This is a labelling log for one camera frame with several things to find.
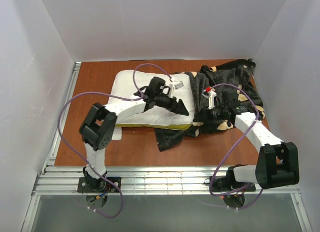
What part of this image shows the black floral plush pillowcase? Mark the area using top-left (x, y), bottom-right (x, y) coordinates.
top-left (154, 59), bottom-right (265, 152)

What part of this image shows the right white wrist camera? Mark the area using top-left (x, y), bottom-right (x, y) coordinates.
top-left (201, 87), bottom-right (217, 109)

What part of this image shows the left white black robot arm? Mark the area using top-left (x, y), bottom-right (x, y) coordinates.
top-left (79, 77), bottom-right (189, 191)

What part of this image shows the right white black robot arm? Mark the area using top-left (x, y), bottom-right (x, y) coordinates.
top-left (202, 88), bottom-right (300, 192)

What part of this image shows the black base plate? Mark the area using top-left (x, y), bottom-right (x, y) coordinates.
top-left (203, 176), bottom-right (256, 192)
top-left (77, 177), bottom-right (118, 193)

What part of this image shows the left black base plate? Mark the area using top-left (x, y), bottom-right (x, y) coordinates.
top-left (77, 177), bottom-right (118, 193)

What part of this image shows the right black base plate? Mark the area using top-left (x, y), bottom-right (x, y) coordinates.
top-left (203, 176), bottom-right (256, 192)

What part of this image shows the white pillow with yellow edge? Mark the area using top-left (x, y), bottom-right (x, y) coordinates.
top-left (105, 70), bottom-right (195, 130)

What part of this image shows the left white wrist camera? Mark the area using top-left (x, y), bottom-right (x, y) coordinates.
top-left (164, 80), bottom-right (184, 98)

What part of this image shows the aluminium rail frame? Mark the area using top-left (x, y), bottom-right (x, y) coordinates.
top-left (20, 61), bottom-right (313, 232)

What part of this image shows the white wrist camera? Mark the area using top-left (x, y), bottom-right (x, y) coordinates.
top-left (201, 87), bottom-right (217, 109)
top-left (164, 80), bottom-right (184, 98)

